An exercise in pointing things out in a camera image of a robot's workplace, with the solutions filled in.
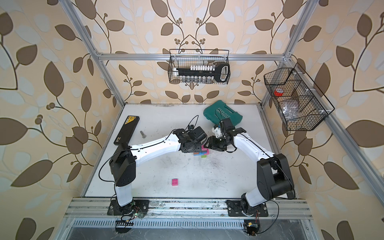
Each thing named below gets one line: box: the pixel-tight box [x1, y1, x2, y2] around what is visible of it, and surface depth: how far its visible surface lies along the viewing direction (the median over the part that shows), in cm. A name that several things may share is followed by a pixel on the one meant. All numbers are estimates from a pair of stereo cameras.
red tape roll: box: [274, 88, 284, 97], surface depth 84 cm
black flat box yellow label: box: [113, 115, 140, 146], surface depth 105 cm
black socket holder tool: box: [176, 63, 231, 82], surface depth 86 cm
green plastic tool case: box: [203, 100, 243, 126], surface depth 112 cm
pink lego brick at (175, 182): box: [171, 178, 179, 186], surface depth 84 cm
